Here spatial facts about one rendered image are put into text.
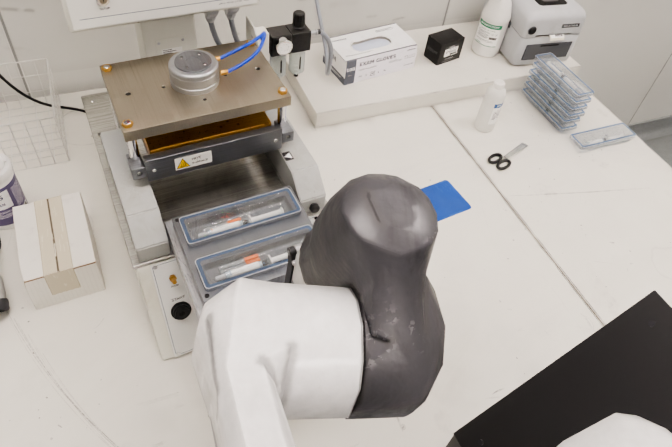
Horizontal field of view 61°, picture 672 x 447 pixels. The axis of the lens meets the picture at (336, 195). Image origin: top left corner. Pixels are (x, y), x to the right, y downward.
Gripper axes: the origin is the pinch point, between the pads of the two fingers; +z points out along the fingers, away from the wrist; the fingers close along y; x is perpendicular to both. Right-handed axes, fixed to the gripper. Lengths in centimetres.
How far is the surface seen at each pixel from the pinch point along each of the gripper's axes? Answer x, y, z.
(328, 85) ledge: 42, -60, 47
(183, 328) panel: -12.1, -8.6, 27.2
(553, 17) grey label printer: 104, -55, 29
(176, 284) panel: -11.4, -14.8, 21.1
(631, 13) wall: 174, -68, 58
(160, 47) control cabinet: -2, -57, 15
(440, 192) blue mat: 52, -20, 37
